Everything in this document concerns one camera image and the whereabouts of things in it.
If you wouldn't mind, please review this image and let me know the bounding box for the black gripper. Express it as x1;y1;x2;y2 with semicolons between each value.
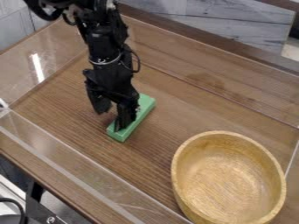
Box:
83;59;139;132

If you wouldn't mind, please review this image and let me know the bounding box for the green rectangular block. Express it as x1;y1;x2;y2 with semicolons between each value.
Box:
107;94;155;143

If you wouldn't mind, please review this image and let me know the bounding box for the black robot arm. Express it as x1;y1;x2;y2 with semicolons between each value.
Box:
22;0;140;131

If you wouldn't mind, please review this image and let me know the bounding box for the brown wooden bowl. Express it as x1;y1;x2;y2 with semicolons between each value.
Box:
171;130;285;224

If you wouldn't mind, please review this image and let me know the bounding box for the clear acrylic front barrier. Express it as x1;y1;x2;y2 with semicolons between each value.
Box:
0;108;191;224

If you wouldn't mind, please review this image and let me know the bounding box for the black table leg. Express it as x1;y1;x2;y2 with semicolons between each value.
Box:
25;181;44;205

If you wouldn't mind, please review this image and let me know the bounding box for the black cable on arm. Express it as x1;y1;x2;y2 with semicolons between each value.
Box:
121;43;143;74

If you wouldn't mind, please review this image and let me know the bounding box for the black cable under table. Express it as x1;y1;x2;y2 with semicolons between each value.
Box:
0;195;26;224

